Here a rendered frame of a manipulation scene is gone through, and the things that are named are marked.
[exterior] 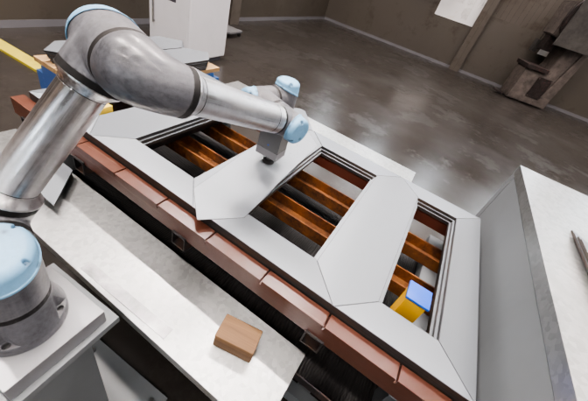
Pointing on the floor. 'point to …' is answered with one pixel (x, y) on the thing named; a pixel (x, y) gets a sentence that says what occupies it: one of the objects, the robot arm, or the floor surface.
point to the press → (540, 94)
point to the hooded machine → (191, 3)
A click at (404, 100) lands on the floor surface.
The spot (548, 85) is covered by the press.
